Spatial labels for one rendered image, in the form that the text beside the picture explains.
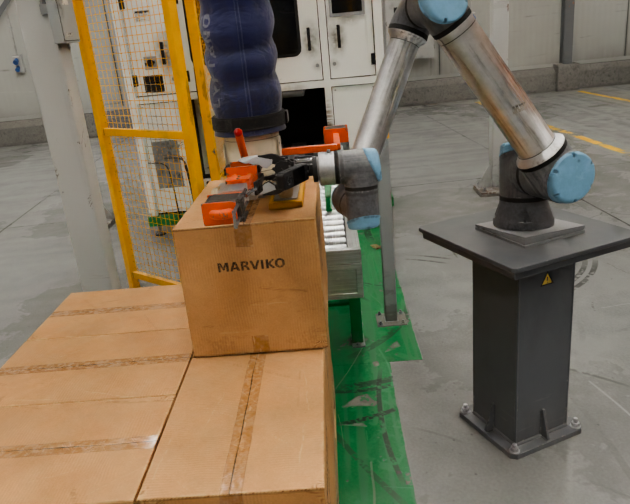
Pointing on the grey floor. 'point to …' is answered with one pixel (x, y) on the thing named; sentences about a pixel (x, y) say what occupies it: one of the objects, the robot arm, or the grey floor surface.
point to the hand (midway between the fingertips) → (243, 177)
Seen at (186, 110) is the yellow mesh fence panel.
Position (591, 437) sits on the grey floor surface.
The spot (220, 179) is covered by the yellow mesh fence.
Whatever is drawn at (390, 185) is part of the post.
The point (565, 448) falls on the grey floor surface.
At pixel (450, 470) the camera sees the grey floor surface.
